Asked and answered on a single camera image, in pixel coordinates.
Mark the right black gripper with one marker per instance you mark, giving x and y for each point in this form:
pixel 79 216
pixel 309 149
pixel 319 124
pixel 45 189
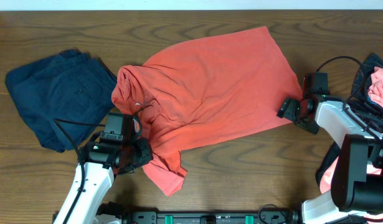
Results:
pixel 286 110

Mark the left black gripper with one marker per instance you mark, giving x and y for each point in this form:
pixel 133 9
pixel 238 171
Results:
pixel 146 153

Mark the red orange t-shirt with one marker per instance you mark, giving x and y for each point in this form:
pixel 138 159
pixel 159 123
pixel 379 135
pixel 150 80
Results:
pixel 202 92

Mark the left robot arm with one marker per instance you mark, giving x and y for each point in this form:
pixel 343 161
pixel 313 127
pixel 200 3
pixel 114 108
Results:
pixel 118 149

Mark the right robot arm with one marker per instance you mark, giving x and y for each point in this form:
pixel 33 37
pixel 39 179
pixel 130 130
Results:
pixel 357 183

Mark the black patterned garment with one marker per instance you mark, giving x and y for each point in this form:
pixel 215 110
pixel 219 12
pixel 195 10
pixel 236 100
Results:
pixel 361 105

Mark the light pink garment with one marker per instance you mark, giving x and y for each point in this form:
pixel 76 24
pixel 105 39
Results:
pixel 375 94

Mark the folded navy blue garment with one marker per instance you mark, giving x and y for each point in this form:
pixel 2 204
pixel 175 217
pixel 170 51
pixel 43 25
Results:
pixel 62 97

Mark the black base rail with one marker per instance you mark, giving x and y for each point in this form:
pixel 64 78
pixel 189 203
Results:
pixel 267 215

